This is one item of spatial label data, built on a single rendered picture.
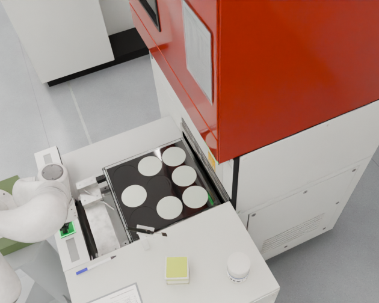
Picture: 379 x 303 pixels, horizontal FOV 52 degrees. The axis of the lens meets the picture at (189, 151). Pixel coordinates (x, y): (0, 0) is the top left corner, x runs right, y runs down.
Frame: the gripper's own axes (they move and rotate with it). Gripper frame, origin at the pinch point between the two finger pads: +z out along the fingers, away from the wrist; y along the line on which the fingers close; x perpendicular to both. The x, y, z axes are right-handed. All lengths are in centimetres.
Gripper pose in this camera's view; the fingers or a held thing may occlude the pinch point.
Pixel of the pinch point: (64, 226)
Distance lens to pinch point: 146.2
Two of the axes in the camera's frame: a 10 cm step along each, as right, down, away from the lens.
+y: -9.0, 2.3, -3.6
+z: -1.3, 6.5, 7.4
